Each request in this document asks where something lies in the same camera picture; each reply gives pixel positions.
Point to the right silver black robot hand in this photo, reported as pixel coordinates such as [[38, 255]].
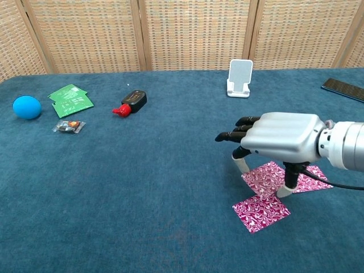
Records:
[[281, 133]]

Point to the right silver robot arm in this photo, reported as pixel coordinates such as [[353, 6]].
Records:
[[347, 145]]

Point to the white phone stand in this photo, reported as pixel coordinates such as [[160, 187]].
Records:
[[240, 72]]

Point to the black smartphone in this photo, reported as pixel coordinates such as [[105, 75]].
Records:
[[344, 88]]

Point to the woven wooden folding screen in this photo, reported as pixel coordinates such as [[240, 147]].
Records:
[[199, 34]]

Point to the black bottle with red cap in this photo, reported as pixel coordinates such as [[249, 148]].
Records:
[[133, 101]]

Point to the green foil packet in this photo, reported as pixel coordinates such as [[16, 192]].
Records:
[[74, 107], [64, 92]]

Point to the black clear snack wrapper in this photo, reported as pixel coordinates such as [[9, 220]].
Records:
[[68, 126]]

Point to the blue ball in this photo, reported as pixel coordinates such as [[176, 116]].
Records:
[[27, 107]]

